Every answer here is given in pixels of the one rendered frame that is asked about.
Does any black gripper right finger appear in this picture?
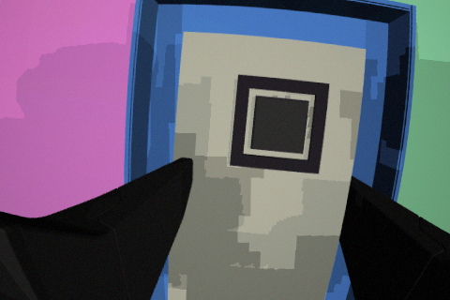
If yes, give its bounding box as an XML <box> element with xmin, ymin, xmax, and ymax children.
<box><xmin>338</xmin><ymin>177</ymin><xmax>450</xmax><ymax>300</ymax></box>

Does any blue rectangular tray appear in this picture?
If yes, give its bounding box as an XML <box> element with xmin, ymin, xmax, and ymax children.
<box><xmin>124</xmin><ymin>0</ymin><xmax>416</xmax><ymax>202</ymax></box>

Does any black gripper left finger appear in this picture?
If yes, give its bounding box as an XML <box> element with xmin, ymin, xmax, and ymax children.
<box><xmin>0</xmin><ymin>157</ymin><xmax>192</xmax><ymax>300</ymax></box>

